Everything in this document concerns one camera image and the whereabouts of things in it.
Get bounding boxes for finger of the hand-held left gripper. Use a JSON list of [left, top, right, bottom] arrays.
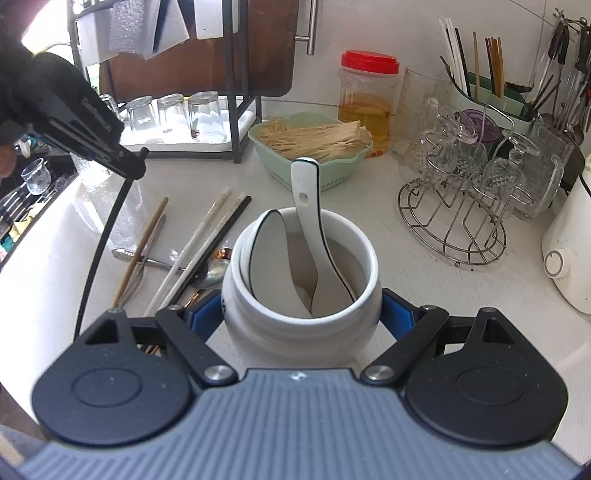
[[32, 115, 147, 180]]

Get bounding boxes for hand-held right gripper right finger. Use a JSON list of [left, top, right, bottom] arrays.
[[360, 288, 522, 385]]

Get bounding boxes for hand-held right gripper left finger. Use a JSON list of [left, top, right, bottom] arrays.
[[71, 292, 238, 386]]

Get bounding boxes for white ceramic spoon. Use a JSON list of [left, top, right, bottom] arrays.
[[291, 158, 357, 319], [240, 210, 319, 319]]

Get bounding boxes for wooden chopstick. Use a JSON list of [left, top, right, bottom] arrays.
[[112, 198, 170, 308]]

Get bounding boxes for white ceramic mug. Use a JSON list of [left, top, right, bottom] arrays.
[[221, 208, 384, 361]]

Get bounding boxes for person's left hand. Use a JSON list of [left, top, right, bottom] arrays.
[[0, 146, 18, 180]]

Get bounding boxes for textured glass mug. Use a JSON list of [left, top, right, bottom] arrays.
[[69, 95, 122, 188]]

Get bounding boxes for clear drinking glass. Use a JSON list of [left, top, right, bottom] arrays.
[[187, 91, 228, 143], [124, 96, 163, 142], [158, 93, 195, 140]]

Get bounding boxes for white rack caddy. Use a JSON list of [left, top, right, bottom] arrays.
[[76, 0, 191, 65]]

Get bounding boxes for small stemmed glass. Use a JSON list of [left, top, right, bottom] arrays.
[[21, 158, 52, 195]]

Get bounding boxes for clear bubble-textured bag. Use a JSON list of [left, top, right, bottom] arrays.
[[108, 0, 154, 59]]

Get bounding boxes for black kitchen sink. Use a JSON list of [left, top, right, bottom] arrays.
[[0, 152, 79, 273]]

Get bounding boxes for wooden cutting board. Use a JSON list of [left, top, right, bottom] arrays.
[[99, 0, 296, 105]]

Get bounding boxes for white drip tray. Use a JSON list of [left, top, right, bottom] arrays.
[[120, 108, 257, 154]]

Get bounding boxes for black metal dish rack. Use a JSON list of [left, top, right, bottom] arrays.
[[67, 0, 264, 165]]

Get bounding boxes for green plastic basket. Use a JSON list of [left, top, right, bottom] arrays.
[[248, 112, 375, 191]]

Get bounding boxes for glass goblet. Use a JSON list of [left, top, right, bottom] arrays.
[[485, 134, 542, 219], [422, 97, 485, 185]]

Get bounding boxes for white plastic board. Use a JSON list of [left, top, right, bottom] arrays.
[[194, 0, 246, 40]]

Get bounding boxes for white electric cooking pot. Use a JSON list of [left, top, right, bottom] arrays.
[[542, 154, 591, 315]]

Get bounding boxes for dried noodles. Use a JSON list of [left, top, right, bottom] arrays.
[[259, 119, 373, 163]]

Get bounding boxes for tall textured glass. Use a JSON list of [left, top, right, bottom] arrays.
[[392, 67, 458, 168]]

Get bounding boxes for plastic jar red lid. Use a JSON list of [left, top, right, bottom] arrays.
[[338, 50, 400, 158]]

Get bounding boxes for green utensil holder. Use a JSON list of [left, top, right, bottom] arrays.
[[450, 69, 546, 136]]

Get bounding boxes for dark ladle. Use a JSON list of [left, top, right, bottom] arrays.
[[505, 69, 561, 121]]

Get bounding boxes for bundle of assorted chopsticks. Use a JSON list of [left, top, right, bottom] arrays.
[[438, 18, 507, 100]]

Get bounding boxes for row of hanging kitchen tools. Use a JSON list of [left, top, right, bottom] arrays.
[[531, 14, 591, 136]]

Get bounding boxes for wire cup rack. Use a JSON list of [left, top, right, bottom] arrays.
[[398, 115, 561, 268]]

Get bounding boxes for glass jug with handle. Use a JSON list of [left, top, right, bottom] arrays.
[[512, 117, 576, 223]]

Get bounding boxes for metal bar handle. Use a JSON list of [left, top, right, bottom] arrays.
[[295, 0, 319, 56]]

